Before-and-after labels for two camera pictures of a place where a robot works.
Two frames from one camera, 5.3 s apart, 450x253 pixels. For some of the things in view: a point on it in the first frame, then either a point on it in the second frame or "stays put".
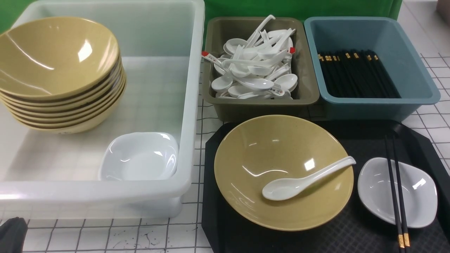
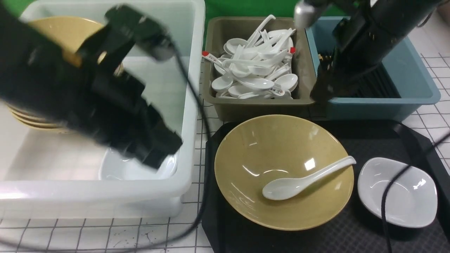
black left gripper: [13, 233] to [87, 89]
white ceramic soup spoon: [282, 189] stays put
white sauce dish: [419, 190] stays put
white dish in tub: [139, 156] stays put
